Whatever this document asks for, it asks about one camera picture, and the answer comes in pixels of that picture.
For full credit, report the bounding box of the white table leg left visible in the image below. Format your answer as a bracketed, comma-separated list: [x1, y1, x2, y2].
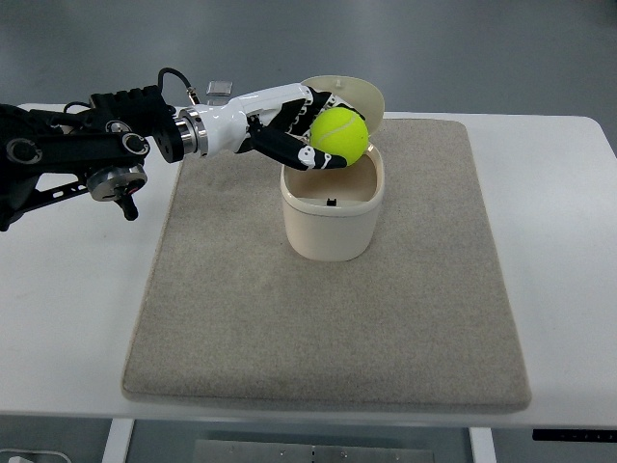
[101, 419, 134, 463]

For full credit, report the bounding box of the white table leg right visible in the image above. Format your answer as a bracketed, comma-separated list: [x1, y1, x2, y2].
[469, 427, 496, 463]

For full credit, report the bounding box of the yellow tennis ball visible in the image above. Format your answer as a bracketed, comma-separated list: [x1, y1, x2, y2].
[309, 107, 369, 166]

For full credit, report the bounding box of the black table control panel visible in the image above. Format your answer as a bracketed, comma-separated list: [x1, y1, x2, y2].
[532, 428, 617, 443]

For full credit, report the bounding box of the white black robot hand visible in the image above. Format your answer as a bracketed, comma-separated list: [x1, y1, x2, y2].
[184, 83, 365, 171]

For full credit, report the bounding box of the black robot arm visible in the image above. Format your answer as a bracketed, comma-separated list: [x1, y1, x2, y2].
[1, 68, 199, 231]

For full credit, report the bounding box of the white table leg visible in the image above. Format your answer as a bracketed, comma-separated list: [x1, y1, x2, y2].
[101, 419, 134, 463]
[469, 427, 496, 463]

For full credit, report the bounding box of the beige lidded plastic bin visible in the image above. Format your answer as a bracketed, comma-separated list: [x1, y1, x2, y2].
[280, 73, 386, 263]

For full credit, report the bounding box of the grey felt mat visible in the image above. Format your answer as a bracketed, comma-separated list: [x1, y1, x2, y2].
[122, 119, 531, 413]

